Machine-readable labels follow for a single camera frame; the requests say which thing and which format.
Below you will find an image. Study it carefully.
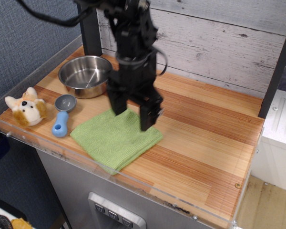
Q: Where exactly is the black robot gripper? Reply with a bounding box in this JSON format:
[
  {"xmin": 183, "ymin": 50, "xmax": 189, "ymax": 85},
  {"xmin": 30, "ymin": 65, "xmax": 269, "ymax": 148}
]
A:
[{"xmin": 107, "ymin": 56, "xmax": 163, "ymax": 131}]

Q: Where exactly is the green towel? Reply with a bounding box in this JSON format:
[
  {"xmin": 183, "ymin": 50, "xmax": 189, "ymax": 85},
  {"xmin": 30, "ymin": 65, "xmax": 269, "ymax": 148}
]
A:
[{"xmin": 70, "ymin": 109, "xmax": 163, "ymax": 175}]

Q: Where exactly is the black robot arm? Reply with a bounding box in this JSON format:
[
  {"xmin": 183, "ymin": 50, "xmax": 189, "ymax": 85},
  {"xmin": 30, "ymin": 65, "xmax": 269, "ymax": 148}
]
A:
[{"xmin": 78, "ymin": 0, "xmax": 163, "ymax": 131}]

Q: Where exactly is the blue grey toy spoon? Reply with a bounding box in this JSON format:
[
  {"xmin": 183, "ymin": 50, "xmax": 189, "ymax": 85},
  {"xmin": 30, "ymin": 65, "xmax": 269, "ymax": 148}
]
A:
[{"xmin": 51, "ymin": 94, "xmax": 77, "ymax": 138}]

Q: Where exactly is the stainless steel pan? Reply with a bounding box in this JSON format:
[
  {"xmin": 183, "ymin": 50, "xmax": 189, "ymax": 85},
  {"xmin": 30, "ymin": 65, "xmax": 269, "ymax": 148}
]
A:
[{"xmin": 58, "ymin": 55, "xmax": 113, "ymax": 99}]

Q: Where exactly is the grey cabinet with buttons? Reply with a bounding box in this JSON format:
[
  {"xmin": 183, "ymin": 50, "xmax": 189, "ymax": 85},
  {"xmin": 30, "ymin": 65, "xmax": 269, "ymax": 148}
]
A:
[{"xmin": 38, "ymin": 150, "xmax": 231, "ymax": 229}]

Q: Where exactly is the plush dog head toy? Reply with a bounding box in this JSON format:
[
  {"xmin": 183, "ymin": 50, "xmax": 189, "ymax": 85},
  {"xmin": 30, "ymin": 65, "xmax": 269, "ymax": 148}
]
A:
[{"xmin": 4, "ymin": 87, "xmax": 48, "ymax": 127}]

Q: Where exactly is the clear acrylic table guard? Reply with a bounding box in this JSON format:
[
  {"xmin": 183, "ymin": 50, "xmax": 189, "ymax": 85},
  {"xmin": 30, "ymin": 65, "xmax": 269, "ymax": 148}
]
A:
[{"xmin": 0, "ymin": 35, "xmax": 265, "ymax": 229}]

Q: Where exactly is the white side cabinet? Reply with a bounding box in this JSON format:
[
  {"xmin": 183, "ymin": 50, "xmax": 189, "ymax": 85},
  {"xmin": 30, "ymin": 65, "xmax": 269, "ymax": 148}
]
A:
[{"xmin": 251, "ymin": 90, "xmax": 286, "ymax": 190}]

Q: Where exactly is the yellow object at corner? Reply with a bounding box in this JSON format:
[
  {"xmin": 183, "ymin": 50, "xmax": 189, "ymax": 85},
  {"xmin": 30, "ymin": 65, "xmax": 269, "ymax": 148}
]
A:
[{"xmin": 11, "ymin": 218, "xmax": 33, "ymax": 229}]

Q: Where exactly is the dark vertical frame post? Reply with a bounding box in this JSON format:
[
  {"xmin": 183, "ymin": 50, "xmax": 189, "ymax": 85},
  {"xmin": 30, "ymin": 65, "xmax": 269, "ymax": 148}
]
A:
[{"xmin": 80, "ymin": 9, "xmax": 102, "ymax": 56}]

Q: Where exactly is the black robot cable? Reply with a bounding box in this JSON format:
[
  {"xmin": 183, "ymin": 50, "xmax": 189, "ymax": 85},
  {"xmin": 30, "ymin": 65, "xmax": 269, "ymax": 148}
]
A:
[{"xmin": 16, "ymin": 0, "xmax": 169, "ymax": 77}]

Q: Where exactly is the dark right frame post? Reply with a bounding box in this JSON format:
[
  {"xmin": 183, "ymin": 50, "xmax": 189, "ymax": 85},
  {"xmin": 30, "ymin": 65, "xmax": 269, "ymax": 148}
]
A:
[{"xmin": 257, "ymin": 0, "xmax": 286, "ymax": 119}]

